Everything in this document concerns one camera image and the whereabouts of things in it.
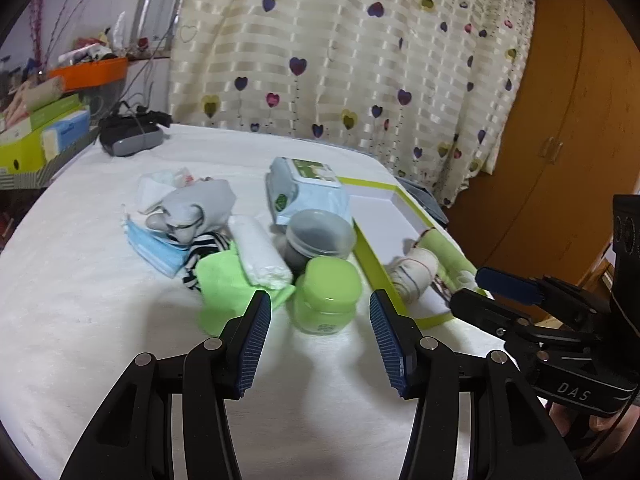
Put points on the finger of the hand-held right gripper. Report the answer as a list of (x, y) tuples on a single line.
[(505, 282), (480, 310)]

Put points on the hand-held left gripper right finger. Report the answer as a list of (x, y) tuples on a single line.
[(387, 345)]

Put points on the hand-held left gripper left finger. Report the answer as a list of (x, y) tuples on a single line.
[(252, 345)]

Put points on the black and white striped sock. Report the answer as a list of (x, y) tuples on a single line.
[(210, 245)]

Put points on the blue face mask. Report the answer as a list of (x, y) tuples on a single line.
[(155, 250)]

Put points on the white box with green rim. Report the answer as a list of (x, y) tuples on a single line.
[(380, 205)]

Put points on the grey sock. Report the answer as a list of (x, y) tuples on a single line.
[(200, 200)]

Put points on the person's right hand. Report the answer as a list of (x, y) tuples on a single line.
[(605, 427)]

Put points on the lime green cloth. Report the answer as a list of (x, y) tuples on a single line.
[(220, 290)]

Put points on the green rolled towel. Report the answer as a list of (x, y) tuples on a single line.
[(445, 255)]

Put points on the rolled white sock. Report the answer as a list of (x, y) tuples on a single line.
[(410, 272)]

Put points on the lime green jar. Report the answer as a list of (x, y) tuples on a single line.
[(325, 290)]

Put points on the white rolled towel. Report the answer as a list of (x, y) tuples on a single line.
[(255, 250)]

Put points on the grey clothing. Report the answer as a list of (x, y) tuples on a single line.
[(425, 197)]

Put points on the wet wipes pack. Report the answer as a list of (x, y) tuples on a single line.
[(305, 195)]

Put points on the white printed sock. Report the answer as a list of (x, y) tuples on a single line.
[(155, 187)]

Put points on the brown wooden wardrobe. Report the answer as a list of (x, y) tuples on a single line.
[(575, 85)]

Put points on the black and grey headset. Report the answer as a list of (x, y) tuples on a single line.
[(130, 140)]

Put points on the blue and white tissue box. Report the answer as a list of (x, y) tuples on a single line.
[(65, 132)]

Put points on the cream heart print curtain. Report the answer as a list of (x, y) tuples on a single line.
[(350, 35)]

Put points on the lime green cardboard box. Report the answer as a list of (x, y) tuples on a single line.
[(20, 152)]

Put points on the green and white carton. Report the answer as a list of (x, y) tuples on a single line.
[(52, 110)]

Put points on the orange plastic basket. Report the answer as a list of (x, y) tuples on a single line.
[(90, 74)]

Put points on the pile of small sundries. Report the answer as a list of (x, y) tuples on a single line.
[(92, 52)]

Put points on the purple decorative branches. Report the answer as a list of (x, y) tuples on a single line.
[(36, 25)]

